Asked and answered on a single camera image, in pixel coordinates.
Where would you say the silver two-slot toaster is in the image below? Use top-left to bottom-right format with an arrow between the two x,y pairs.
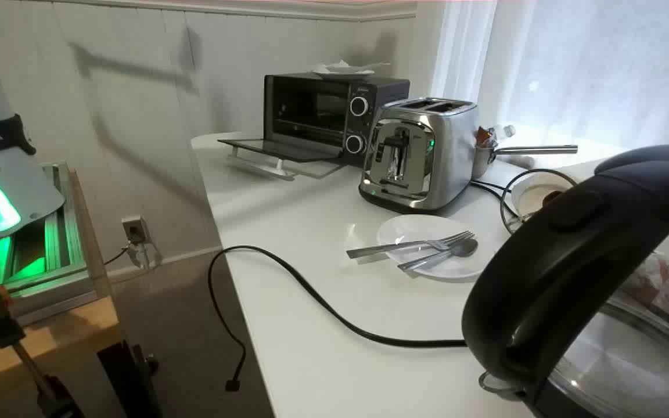
357,95 -> 484,215

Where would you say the black toaster oven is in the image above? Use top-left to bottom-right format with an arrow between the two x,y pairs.
216,71 -> 412,182

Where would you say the silver fork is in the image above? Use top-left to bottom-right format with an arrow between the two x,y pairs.
394,237 -> 465,274

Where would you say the silver spoon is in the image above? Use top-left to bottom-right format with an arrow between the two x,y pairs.
403,234 -> 481,279

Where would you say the jar with orange items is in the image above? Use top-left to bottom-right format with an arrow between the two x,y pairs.
471,124 -> 501,182

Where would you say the white cup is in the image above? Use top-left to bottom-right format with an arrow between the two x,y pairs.
514,169 -> 578,227

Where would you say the long silver utensil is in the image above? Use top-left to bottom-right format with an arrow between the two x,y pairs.
493,143 -> 581,159

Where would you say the black glass electric kettle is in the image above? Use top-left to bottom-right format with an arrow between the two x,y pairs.
459,143 -> 669,418

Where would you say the black stand under table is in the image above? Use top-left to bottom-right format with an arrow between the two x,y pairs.
96,340 -> 164,418

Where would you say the white curtain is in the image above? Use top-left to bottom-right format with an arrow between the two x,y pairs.
427,0 -> 669,159

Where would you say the wooden table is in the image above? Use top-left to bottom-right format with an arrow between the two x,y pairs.
0,296 -> 123,391

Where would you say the black kettle power cord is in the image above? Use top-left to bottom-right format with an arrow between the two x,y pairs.
207,245 -> 469,395

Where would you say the black toaster cord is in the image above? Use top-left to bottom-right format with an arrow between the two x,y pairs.
469,168 -> 581,234

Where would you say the cable plugged in outlet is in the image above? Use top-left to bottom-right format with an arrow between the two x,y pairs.
99,240 -> 162,272

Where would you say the white wall outlet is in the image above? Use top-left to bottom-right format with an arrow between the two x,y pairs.
120,215 -> 153,249

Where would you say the aluminium frame with green light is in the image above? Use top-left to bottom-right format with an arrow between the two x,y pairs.
0,161 -> 111,311

